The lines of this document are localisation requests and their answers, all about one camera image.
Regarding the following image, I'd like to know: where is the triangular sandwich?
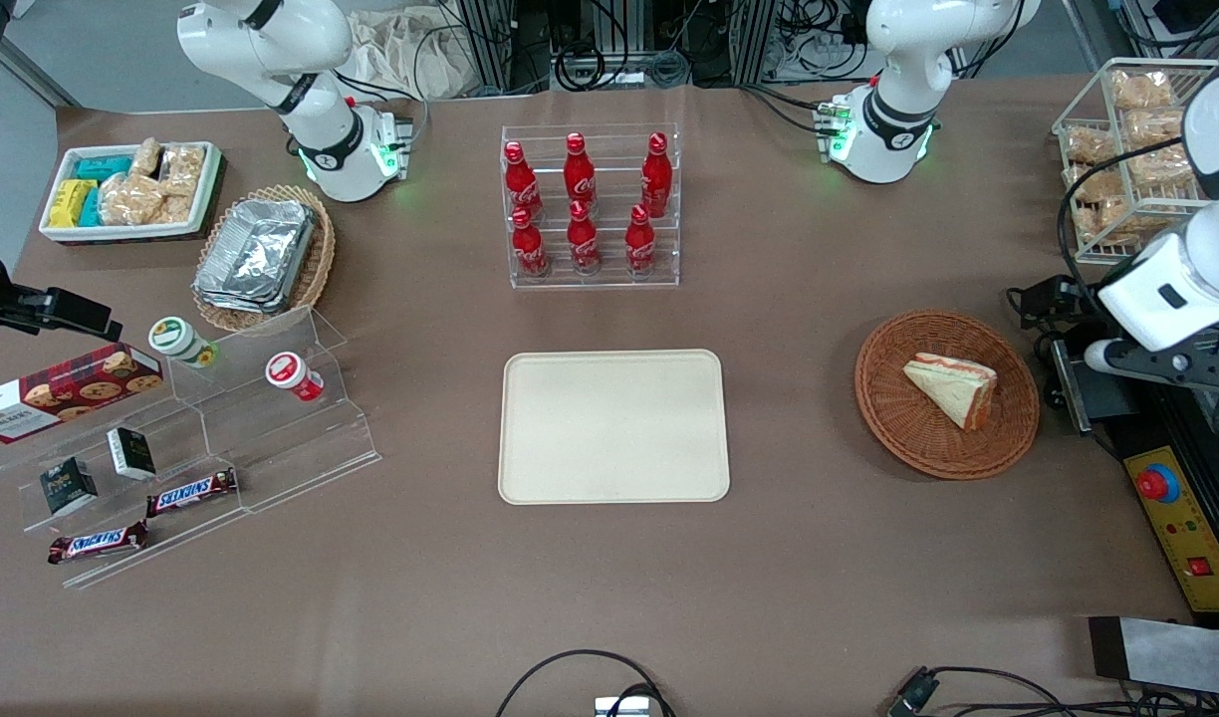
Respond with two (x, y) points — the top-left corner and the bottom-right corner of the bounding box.
(903, 352), (999, 431)

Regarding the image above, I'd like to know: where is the light woven wicker basket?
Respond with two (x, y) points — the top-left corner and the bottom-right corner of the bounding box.
(191, 184), (337, 335)

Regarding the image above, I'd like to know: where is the brown round wicker basket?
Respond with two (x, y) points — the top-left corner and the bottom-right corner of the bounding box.
(854, 310), (1041, 481)

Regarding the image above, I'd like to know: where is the beige rectangular tray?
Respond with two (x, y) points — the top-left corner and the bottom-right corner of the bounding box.
(498, 349), (731, 506)

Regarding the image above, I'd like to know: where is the red tartan cookie box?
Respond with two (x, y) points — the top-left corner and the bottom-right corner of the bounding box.
(0, 342), (164, 444)

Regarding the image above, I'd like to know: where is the black box device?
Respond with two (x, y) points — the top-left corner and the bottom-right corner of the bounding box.
(1053, 337), (1140, 436)

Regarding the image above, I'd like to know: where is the green lid yogurt cup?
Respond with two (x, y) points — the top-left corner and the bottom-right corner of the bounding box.
(148, 317), (218, 369)

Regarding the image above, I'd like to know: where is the yellow snack packet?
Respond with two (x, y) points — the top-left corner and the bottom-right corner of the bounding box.
(48, 179), (97, 229)

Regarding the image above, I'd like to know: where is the black plug adapter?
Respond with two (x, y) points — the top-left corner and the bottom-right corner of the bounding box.
(1006, 276), (1100, 330)

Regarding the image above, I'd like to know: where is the black box white label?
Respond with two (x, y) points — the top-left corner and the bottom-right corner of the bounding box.
(108, 427), (157, 481)

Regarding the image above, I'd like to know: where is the plastic wrapped bread pack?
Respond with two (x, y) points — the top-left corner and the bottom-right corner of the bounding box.
(1110, 70), (1176, 111)
(1073, 199), (1160, 246)
(1066, 127), (1118, 166)
(1127, 108), (1184, 150)
(1068, 169), (1128, 206)
(1127, 149), (1194, 190)

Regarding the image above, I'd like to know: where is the yellow emergency stop control box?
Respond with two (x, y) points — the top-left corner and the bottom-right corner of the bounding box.
(1122, 446), (1219, 613)

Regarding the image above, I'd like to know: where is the black box gold print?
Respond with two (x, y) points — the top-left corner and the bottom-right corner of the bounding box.
(40, 457), (100, 516)

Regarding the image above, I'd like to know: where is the white rectangular snack bin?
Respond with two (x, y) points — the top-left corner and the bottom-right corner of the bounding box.
(39, 141), (224, 245)

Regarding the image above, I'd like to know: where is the stack of foil containers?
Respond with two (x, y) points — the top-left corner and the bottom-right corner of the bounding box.
(193, 199), (319, 315)

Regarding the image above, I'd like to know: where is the Snickers chocolate bar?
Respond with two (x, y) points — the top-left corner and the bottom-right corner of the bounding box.
(48, 521), (149, 566)
(146, 468), (239, 518)

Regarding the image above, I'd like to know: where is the red lid yogurt cup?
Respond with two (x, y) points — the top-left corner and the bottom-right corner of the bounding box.
(265, 352), (325, 402)

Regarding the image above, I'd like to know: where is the clear acrylic tiered stand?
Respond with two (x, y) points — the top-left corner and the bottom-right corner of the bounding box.
(0, 307), (381, 591)

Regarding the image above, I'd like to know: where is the grey flat panel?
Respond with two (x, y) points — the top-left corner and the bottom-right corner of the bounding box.
(1088, 615), (1219, 698)

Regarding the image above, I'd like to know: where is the beige cloth bag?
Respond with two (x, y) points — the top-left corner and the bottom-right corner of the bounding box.
(346, 10), (471, 101)

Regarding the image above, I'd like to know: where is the red Coca-Cola bottle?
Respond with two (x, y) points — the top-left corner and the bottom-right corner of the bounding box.
(625, 205), (657, 275)
(504, 140), (545, 222)
(511, 207), (550, 278)
(564, 132), (598, 205)
(641, 132), (673, 218)
(567, 200), (603, 275)

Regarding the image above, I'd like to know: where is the clear acrylic bottle rack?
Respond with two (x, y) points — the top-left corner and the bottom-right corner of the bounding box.
(500, 123), (681, 291)

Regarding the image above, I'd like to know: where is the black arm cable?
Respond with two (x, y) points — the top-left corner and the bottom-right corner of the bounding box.
(1058, 134), (1213, 300)

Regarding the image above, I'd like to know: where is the white wire basket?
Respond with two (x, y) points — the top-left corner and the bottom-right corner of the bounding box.
(1052, 58), (1219, 265)

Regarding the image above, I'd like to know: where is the black cable with connector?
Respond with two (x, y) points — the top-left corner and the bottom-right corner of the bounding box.
(888, 665), (1219, 717)

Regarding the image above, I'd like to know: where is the aluminium frame rack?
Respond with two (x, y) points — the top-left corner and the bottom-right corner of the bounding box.
(455, 0), (782, 93)

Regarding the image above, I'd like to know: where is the black looped cable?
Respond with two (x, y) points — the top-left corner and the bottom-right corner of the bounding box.
(495, 649), (675, 717)

